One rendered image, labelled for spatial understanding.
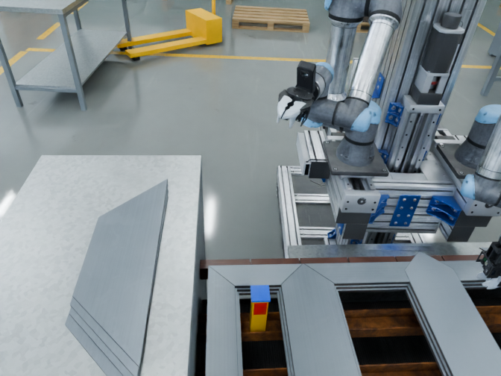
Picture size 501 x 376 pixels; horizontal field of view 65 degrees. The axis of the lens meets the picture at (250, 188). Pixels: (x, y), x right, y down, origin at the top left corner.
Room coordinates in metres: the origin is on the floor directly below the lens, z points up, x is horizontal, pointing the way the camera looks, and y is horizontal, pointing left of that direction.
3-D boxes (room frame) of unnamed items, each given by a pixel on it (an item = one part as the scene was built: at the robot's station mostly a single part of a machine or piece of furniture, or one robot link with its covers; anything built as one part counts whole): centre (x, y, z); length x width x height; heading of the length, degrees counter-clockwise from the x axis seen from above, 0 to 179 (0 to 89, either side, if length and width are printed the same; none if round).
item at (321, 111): (1.16, -0.20, 1.34); 0.11 x 0.08 x 0.11; 67
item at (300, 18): (6.79, -0.18, 0.07); 1.20 x 0.80 x 0.14; 90
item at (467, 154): (1.37, -0.91, 1.09); 0.15 x 0.15 x 0.10
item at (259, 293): (0.77, -0.05, 0.88); 0.06 x 0.06 x 0.02; 5
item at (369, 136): (1.36, -0.41, 1.20); 0.13 x 0.12 x 0.14; 67
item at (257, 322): (0.77, -0.05, 0.78); 0.05 x 0.05 x 0.19; 5
